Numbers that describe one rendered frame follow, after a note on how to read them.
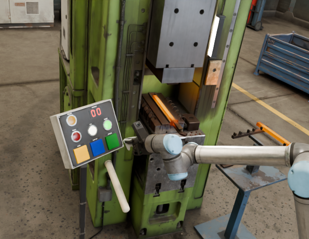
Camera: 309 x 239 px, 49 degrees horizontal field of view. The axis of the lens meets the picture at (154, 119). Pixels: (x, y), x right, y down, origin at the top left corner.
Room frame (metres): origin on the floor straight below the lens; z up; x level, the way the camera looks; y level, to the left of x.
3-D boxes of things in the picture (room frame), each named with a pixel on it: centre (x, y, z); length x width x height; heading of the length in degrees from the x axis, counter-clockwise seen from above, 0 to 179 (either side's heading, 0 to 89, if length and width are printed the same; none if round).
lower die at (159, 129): (2.05, -0.02, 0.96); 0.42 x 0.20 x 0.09; 24
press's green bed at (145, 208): (2.08, -0.06, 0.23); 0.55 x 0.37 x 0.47; 24
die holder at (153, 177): (2.08, -0.06, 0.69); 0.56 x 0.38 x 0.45; 24
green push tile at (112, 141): (1.55, 0.21, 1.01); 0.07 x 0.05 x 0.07; 139
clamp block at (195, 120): (1.99, -0.24, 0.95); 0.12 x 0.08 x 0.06; 24
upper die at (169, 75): (2.05, -0.02, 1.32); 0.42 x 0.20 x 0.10; 24
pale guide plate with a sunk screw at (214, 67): (2.11, -0.34, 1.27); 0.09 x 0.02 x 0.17; 114
